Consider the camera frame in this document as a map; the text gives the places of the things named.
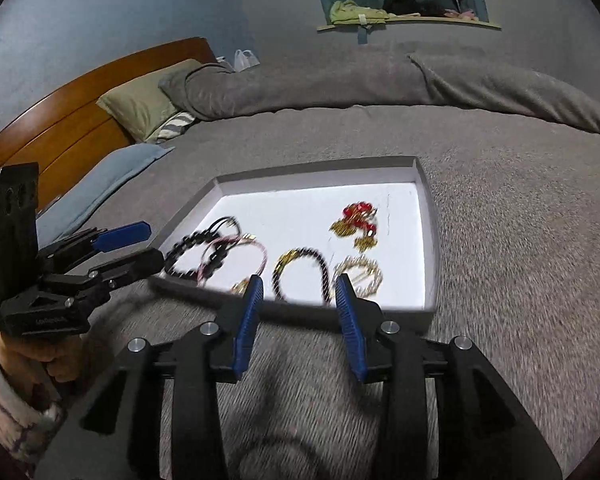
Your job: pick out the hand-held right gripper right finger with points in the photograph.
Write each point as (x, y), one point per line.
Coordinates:
(350, 325)

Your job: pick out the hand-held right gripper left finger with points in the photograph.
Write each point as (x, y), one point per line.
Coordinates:
(247, 320)

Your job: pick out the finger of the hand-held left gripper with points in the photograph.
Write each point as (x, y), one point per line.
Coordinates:
(140, 262)
(122, 236)

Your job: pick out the thin metal bangle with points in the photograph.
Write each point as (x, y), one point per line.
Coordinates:
(370, 285)

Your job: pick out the shallow grey cardboard box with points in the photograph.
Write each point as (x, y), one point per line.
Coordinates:
(305, 210)

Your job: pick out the person's left forearm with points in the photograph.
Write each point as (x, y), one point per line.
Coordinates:
(10, 410)

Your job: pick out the person's left hand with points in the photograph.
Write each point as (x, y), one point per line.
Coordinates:
(55, 360)

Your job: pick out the light blue pillow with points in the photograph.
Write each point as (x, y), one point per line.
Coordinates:
(95, 180)

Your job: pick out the striped pillow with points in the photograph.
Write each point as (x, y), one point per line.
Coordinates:
(172, 127)

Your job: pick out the wooden headboard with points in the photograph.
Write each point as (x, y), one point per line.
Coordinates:
(55, 125)

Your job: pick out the olive green pillow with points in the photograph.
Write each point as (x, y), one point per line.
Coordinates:
(140, 100)

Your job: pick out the grey bedspread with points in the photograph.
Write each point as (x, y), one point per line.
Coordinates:
(505, 260)

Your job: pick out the white plastic bag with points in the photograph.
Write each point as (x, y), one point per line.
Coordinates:
(246, 60)

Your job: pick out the grey duvet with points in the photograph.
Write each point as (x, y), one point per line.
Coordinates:
(380, 80)

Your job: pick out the green cloth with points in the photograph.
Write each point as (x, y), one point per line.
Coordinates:
(350, 12)

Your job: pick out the wooden window sill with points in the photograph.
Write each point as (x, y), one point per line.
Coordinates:
(430, 20)

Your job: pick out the dark cloth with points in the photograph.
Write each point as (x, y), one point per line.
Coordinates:
(405, 6)

